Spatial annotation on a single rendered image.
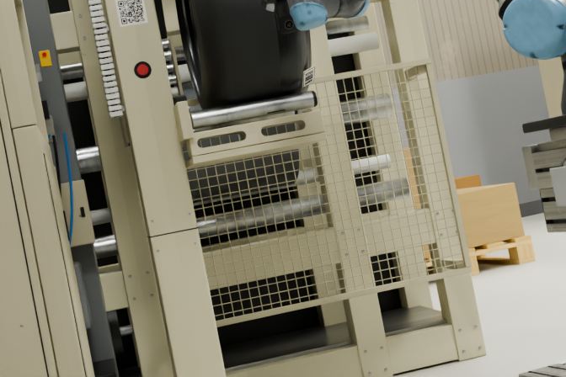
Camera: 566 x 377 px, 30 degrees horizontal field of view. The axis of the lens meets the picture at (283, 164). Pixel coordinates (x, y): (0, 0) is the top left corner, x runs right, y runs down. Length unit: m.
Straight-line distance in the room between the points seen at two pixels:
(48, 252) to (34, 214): 0.08
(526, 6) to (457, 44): 7.49
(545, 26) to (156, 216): 1.30
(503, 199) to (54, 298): 4.19
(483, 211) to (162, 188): 3.39
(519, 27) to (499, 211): 4.13
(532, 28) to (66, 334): 1.06
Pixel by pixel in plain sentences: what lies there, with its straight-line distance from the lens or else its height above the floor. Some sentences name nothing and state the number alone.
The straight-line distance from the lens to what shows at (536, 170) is 2.19.
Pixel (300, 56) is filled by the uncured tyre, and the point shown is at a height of 1.01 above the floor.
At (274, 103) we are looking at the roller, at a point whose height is 0.91.
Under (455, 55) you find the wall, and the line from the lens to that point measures 9.37.
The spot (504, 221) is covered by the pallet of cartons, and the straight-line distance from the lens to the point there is 6.04.
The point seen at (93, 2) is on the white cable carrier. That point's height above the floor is 1.26.
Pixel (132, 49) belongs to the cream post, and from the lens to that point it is 2.85.
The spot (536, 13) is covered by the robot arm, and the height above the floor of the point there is 0.90.
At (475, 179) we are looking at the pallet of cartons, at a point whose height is 0.45.
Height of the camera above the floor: 0.69
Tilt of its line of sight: 1 degrees up
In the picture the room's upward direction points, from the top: 11 degrees counter-clockwise
